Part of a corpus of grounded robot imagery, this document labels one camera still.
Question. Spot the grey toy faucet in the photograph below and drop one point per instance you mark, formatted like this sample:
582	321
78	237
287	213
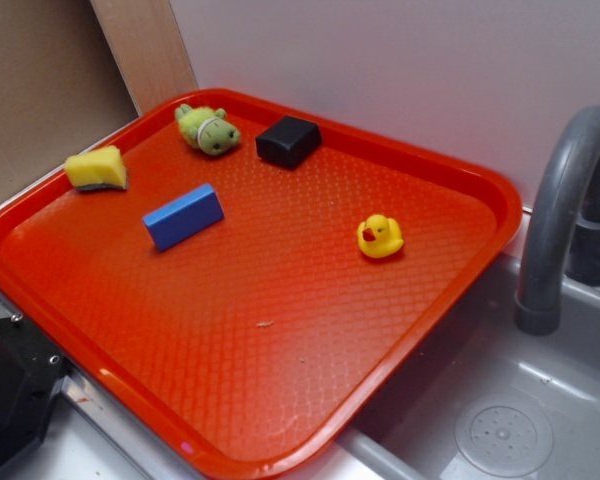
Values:
563	237

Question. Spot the blue rectangular block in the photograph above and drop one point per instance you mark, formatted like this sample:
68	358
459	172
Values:
183	217

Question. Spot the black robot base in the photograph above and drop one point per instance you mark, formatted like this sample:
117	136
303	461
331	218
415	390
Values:
32	369

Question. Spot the green plush toy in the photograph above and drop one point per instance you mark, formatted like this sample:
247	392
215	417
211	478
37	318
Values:
206	129

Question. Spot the wooden board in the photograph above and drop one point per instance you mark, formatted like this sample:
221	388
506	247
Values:
146	43

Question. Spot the brown cardboard panel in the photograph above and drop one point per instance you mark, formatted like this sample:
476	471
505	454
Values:
60	88

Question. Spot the grey toy sink basin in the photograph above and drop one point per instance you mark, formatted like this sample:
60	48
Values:
479	399

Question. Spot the black rectangular block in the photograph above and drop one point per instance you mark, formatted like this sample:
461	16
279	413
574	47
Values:
288	142

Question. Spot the red plastic tray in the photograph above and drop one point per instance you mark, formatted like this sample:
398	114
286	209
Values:
249	346

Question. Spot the yellow sponge with grey pad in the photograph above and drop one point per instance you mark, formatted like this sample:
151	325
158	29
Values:
102	168

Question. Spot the yellow rubber duck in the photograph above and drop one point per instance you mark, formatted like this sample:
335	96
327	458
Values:
379	236

